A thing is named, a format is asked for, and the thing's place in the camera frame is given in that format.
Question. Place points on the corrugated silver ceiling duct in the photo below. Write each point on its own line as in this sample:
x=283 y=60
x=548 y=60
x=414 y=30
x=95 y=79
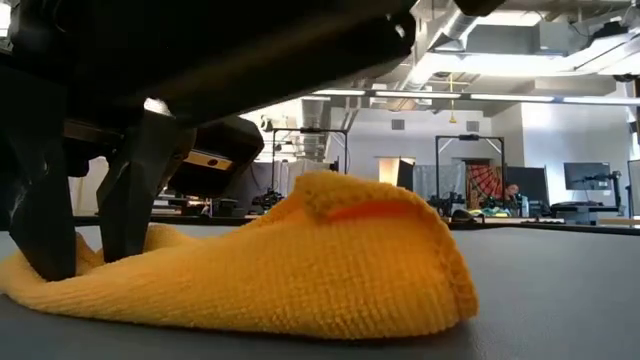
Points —
x=315 y=120

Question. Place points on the orange microfibre towel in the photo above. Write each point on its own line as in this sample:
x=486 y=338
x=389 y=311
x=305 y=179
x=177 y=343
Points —
x=300 y=275

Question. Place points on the red patterned wall tapestry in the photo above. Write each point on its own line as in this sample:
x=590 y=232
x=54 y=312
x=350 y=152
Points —
x=485 y=180

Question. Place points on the grey-blue table mat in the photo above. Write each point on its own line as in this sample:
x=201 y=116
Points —
x=550 y=300

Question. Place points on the long overhead light bar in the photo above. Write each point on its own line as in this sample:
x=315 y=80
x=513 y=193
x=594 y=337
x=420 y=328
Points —
x=415 y=94

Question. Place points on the background black robot arm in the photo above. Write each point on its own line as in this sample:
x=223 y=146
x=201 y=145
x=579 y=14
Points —
x=267 y=199

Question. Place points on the black computer monitor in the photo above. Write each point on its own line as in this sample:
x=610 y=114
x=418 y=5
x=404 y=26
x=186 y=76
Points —
x=587 y=176

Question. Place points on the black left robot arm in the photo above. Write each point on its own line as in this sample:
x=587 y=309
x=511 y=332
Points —
x=310 y=40

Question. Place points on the black station frame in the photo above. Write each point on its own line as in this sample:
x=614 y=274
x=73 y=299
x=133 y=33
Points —
x=468 y=137
x=310 y=131

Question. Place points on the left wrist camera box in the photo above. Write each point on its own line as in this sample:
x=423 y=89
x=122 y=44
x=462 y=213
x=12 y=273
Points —
x=225 y=150

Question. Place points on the white curtain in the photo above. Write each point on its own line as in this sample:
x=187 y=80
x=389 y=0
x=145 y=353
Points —
x=287 y=175

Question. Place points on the smooth silver ceiling duct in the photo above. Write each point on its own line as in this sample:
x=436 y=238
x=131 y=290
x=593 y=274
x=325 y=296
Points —
x=450 y=30

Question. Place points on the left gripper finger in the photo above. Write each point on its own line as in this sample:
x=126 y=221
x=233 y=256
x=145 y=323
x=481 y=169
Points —
x=140 y=190
x=40 y=175

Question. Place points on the white pillar cabinet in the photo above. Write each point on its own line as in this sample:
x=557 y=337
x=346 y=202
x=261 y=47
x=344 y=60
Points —
x=387 y=172

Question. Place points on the person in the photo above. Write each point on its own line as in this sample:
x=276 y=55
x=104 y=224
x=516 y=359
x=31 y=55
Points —
x=511 y=192

